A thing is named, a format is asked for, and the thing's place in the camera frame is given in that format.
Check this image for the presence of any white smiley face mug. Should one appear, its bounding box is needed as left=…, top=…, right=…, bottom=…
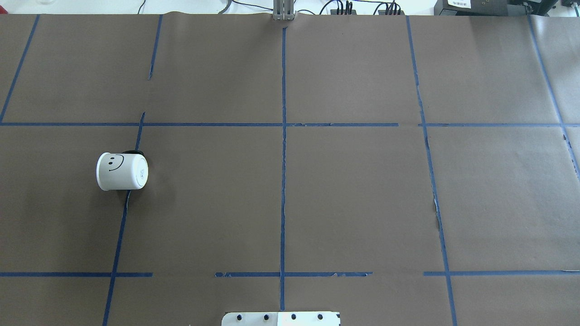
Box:
left=96, top=150, right=149, bottom=191

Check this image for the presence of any brown paper table cover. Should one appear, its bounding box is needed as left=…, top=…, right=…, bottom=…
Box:
left=1, top=12, right=579, bottom=326

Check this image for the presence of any blue tape strip lengthwise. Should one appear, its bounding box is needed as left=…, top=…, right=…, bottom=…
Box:
left=405, top=16, right=458, bottom=326

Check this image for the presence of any blue tape strip crosswise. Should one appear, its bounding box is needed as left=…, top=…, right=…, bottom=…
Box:
left=423, top=270, right=580, bottom=277

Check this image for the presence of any black power strip right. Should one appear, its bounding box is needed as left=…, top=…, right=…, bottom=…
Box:
left=373, top=0, right=405, bottom=16

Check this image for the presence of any black box with label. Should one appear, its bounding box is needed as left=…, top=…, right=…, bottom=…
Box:
left=433, top=0, right=558, bottom=17

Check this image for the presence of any grey aluminium frame post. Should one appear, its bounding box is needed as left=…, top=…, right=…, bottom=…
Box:
left=272, top=0, right=295, bottom=21

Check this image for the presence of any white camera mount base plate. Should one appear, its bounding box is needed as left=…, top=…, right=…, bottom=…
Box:
left=221, top=311, right=341, bottom=326

